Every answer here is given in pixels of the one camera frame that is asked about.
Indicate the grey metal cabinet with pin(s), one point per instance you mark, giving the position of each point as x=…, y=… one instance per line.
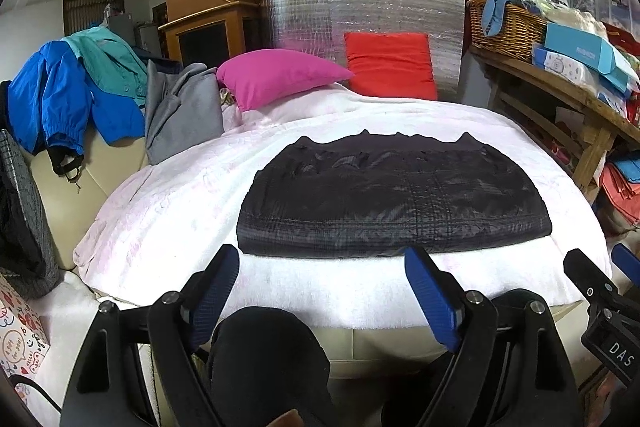
x=125, y=29

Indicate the red pillow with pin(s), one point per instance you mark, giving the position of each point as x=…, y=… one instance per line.
x=390, y=64

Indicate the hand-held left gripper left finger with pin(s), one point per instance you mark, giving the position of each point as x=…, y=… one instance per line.
x=215, y=297

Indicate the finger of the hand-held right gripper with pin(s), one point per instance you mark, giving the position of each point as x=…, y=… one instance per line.
x=627, y=259
x=585, y=274

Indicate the blue cloth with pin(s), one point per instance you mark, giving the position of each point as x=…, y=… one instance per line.
x=500, y=7

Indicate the blue jacket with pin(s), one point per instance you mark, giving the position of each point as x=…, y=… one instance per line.
x=45, y=97

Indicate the black quilted jacket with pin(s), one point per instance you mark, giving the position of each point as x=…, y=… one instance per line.
x=395, y=197

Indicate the person's leg in black trousers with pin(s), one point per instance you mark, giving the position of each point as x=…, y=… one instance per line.
x=265, y=357

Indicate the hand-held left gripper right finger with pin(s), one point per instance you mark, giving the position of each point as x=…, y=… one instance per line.
x=432, y=297

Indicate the white patterned box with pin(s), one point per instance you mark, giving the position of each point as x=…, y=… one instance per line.
x=565, y=69

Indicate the wooden side table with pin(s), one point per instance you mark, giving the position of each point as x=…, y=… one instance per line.
x=575, y=102

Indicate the white printed gift bag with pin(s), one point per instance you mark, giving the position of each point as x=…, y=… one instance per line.
x=20, y=332

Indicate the blue cardboard box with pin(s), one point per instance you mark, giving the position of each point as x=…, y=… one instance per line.
x=580, y=52

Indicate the dark grey knit garment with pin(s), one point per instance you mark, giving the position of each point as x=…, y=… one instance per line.
x=25, y=217

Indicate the stack of red folded cloths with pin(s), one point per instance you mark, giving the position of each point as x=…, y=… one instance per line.
x=622, y=197

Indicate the silver foil insulation sheet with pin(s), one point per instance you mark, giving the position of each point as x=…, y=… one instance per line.
x=310, y=12

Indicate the grey coat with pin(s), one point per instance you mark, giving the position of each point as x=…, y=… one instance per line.
x=180, y=112

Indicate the white fluffy blanket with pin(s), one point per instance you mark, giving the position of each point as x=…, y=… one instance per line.
x=175, y=217

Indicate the pink pillow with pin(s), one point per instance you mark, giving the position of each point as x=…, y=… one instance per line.
x=275, y=77

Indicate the wicker basket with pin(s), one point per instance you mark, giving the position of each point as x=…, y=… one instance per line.
x=515, y=32

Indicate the teal jacket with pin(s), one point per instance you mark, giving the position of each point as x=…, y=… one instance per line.
x=110, y=57

